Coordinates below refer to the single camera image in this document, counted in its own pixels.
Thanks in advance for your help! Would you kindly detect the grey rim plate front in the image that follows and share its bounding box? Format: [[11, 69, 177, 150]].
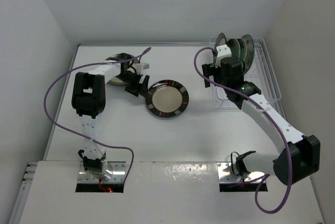
[[213, 32, 227, 62]]

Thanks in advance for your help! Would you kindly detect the white wire dish rack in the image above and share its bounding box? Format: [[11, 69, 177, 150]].
[[211, 37, 282, 111]]

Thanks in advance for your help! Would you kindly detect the teal flower plate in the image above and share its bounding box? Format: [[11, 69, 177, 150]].
[[227, 38, 240, 58], [238, 38, 247, 62]]

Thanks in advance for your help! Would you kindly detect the metal base plate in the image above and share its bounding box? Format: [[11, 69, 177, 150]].
[[216, 162, 265, 184], [77, 161, 126, 184]]

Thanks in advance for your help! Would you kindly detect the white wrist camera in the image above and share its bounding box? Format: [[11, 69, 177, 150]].
[[133, 63, 150, 74], [215, 44, 232, 68]]

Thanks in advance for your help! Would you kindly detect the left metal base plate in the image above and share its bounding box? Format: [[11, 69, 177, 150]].
[[77, 161, 126, 184]]

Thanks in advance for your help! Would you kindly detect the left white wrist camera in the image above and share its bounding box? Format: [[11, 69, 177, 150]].
[[133, 63, 150, 74]]

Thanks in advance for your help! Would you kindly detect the grey rim beige plate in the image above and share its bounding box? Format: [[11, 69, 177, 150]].
[[106, 53, 139, 86]]

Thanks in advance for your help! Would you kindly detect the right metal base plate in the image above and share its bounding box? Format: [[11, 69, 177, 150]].
[[216, 162, 265, 184]]

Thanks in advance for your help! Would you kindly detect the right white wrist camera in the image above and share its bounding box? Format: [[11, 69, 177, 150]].
[[215, 44, 232, 68]]

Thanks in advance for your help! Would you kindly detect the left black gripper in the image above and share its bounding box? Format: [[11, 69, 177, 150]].
[[115, 71, 148, 98]]

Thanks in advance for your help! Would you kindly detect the brown patterned rim plate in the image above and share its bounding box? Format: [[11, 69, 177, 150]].
[[145, 80, 189, 119]]

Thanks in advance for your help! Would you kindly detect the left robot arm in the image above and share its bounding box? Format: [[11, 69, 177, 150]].
[[71, 61, 149, 181]]

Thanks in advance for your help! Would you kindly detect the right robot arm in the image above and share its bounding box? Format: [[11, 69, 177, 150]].
[[202, 57, 320, 185]]

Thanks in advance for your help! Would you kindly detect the blue floral white plate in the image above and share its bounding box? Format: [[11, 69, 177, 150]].
[[241, 34, 255, 74]]

